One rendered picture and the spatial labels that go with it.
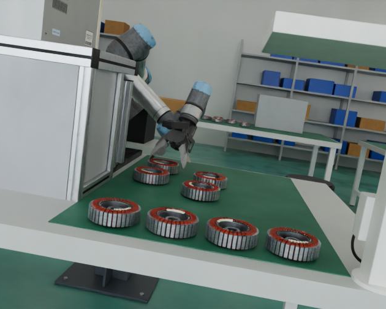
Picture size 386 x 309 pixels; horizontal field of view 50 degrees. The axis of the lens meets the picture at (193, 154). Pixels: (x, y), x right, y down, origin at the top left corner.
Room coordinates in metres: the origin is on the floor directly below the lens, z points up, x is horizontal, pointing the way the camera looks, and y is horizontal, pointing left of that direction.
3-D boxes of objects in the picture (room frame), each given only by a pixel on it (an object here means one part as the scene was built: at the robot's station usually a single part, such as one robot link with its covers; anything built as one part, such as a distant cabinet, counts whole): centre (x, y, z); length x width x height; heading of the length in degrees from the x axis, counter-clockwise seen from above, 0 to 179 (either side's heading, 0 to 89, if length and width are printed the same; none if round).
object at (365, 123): (7.52, -3.06, 0.87); 0.42 x 0.40 x 0.19; 84
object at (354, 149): (7.53, -2.92, 0.39); 0.40 x 0.36 x 0.21; 174
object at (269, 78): (7.67, -1.19, 1.41); 0.42 x 0.28 x 0.26; 177
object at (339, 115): (7.55, -2.58, 0.92); 0.42 x 0.36 x 0.28; 175
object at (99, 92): (1.11, 0.26, 0.91); 0.28 x 0.03 x 0.32; 175
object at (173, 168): (1.45, 0.10, 0.77); 0.11 x 0.11 x 0.04
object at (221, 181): (1.34, -0.07, 0.77); 0.11 x 0.11 x 0.04
